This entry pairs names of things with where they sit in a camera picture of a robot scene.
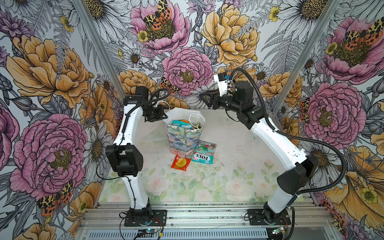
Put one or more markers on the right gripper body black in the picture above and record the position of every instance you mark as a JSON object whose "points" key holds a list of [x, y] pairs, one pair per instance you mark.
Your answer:
{"points": [[226, 101]]}

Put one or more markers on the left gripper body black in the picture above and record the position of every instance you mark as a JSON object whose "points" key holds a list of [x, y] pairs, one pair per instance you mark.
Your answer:
{"points": [[153, 113]]}

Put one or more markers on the teal Fox's candy packet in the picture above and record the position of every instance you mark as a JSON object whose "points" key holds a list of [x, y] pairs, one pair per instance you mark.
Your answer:
{"points": [[183, 124]]}

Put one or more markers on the floral paper gift bag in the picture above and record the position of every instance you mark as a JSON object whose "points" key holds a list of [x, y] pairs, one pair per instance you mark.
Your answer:
{"points": [[183, 142]]}

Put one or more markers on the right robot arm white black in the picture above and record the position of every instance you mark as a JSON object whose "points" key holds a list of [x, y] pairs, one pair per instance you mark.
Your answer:
{"points": [[299, 167]]}

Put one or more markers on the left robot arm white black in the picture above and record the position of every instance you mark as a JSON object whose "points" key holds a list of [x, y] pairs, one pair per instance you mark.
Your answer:
{"points": [[123, 155]]}

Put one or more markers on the small red lemon sachet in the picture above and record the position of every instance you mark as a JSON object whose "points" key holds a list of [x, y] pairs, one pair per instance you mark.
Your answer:
{"points": [[180, 163]]}

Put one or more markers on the green red Fox's packet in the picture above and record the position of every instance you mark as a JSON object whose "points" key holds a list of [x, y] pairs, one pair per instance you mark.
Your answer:
{"points": [[204, 152]]}

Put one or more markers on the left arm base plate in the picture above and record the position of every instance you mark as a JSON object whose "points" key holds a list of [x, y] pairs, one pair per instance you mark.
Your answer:
{"points": [[143, 218]]}

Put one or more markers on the aluminium mounting rail frame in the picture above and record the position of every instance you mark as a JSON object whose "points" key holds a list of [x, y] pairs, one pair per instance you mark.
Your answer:
{"points": [[202, 215]]}

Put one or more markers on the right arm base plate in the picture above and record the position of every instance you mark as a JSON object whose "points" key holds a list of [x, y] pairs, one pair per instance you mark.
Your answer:
{"points": [[261, 217]]}

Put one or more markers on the left corner aluminium post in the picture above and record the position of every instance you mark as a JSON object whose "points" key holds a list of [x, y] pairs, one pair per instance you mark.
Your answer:
{"points": [[94, 36]]}

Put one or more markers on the corner aluminium post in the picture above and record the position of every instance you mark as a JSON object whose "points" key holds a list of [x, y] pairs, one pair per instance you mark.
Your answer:
{"points": [[323, 23], [94, 36]]}

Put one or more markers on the right corner aluminium post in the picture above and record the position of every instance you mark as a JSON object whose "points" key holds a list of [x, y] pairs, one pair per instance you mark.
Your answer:
{"points": [[323, 23]]}

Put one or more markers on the white vented cable duct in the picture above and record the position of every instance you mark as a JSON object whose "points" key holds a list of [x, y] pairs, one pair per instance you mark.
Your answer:
{"points": [[183, 234]]}

